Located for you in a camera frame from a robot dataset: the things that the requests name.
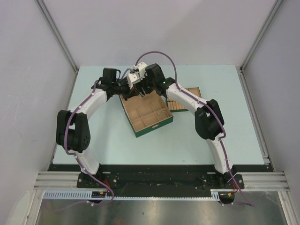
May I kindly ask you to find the green jewelry box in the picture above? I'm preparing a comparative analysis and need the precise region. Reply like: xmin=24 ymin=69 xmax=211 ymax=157
xmin=120 ymin=91 xmax=173 ymax=138

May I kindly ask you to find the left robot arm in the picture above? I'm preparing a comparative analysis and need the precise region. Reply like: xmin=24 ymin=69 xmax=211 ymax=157
xmin=56 ymin=67 xmax=138 ymax=188

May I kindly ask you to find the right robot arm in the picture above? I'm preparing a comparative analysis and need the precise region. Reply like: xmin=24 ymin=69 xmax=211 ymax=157
xmin=134 ymin=62 xmax=233 ymax=188

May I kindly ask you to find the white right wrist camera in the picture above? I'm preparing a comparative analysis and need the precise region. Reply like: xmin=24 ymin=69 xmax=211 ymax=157
xmin=134 ymin=62 xmax=148 ymax=80

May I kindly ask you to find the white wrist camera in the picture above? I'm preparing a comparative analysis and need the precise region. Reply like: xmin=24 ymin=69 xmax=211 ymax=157
xmin=127 ymin=69 xmax=145 ymax=89
xmin=134 ymin=62 xmax=148 ymax=80

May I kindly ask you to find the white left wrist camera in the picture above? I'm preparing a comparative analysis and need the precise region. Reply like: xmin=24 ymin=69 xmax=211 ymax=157
xmin=127 ymin=69 xmax=145 ymax=89

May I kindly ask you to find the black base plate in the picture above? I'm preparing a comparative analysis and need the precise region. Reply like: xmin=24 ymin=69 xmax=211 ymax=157
xmin=48 ymin=164 xmax=274 ymax=204

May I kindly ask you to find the aluminium frame post left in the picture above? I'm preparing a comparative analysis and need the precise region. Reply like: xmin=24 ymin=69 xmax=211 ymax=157
xmin=34 ymin=0 xmax=79 ymax=74

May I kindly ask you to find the aluminium frame post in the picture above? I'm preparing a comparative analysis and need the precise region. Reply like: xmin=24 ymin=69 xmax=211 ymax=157
xmin=240 ymin=0 xmax=285 ymax=72
xmin=34 ymin=0 xmax=79 ymax=74

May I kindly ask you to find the aluminium front rail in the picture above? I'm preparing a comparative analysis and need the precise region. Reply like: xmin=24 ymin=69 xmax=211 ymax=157
xmin=34 ymin=171 xmax=85 ymax=191

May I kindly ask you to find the slotted cable duct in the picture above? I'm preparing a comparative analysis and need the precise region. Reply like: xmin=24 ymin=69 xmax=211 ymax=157
xmin=43 ymin=189 xmax=234 ymax=201

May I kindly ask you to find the aluminium frame post right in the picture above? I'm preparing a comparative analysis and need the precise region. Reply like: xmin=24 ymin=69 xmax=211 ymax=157
xmin=240 ymin=0 xmax=285 ymax=72

